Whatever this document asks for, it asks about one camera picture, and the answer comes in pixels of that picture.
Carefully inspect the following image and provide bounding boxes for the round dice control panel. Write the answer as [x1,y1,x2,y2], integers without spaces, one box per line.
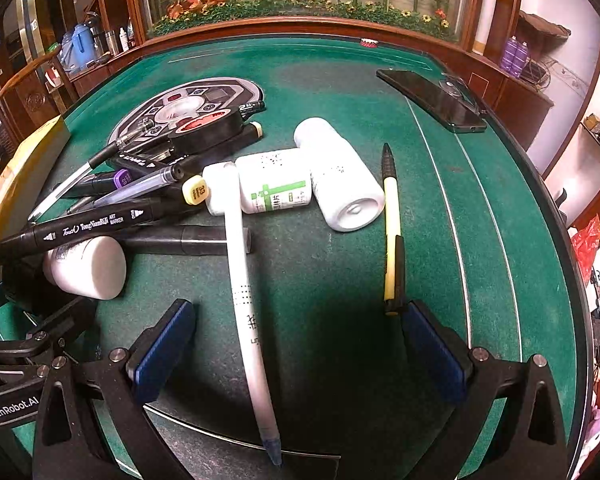
[106,77,264,151]

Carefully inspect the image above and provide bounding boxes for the long white brush pen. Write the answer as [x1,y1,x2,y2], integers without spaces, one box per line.
[202,162,282,467]

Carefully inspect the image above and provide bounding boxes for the black smartphone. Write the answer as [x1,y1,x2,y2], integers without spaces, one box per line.
[376,70,486,133]

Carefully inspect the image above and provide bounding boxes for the clear barrel gel pen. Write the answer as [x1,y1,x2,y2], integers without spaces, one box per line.
[66,165,184,214]

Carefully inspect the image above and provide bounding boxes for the black electrical tape roll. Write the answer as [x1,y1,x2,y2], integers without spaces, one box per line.
[168,107,244,155]

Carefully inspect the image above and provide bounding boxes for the clear silver tip pen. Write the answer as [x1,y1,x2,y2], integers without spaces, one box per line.
[27,118,155,223]

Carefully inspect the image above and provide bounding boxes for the yellow black mechanical pencil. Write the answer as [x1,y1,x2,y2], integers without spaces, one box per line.
[381,143,405,315]

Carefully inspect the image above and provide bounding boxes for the purple capped black marker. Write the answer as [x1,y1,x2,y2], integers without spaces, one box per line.
[62,169,132,198]

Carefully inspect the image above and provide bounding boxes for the green label white bottle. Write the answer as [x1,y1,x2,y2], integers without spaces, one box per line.
[235,148,312,214]

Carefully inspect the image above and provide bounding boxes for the black fineliner pen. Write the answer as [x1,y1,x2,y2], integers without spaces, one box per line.
[114,226,227,257]

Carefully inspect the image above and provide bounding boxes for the red label white bottle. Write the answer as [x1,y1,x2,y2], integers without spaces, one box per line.
[43,236,126,300]

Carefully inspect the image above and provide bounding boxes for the purple bottles on shelf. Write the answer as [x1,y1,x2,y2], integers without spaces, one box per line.
[500,36,529,78]

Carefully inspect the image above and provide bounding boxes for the red plastic bag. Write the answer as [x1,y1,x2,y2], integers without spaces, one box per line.
[571,216,600,285]

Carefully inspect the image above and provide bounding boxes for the yellow capped black marker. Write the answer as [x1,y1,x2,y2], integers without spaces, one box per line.
[0,176,210,266]

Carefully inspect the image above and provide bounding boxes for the tall white plastic bottle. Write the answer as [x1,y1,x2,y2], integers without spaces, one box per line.
[294,117,385,232]

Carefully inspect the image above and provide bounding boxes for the yellow open storage box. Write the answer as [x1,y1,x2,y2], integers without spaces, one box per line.
[0,116,70,278]

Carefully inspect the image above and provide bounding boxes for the red white mahjong tile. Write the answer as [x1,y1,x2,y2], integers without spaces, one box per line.
[360,38,378,48]

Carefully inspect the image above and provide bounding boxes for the wooden chair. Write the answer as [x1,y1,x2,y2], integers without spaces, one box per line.
[0,44,79,136]

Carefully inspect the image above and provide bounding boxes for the blue water kettle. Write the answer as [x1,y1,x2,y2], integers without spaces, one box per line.
[59,24,96,74]

